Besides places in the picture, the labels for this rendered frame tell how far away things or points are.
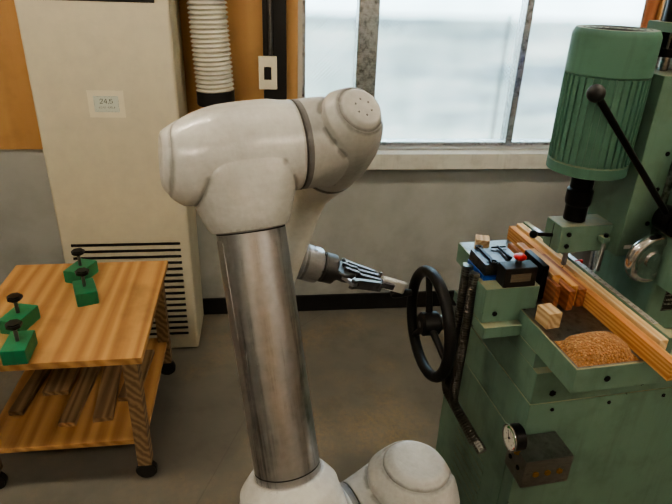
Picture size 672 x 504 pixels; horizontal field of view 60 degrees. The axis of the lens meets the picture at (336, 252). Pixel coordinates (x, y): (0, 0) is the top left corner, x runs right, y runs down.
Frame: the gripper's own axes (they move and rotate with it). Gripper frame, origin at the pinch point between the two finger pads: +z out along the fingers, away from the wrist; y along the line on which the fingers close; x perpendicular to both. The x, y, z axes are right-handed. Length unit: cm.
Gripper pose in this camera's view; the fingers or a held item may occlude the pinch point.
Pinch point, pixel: (392, 284)
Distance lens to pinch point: 150.2
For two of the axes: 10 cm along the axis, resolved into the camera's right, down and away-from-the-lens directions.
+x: -3.6, 8.7, 3.5
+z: 9.1, 2.5, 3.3
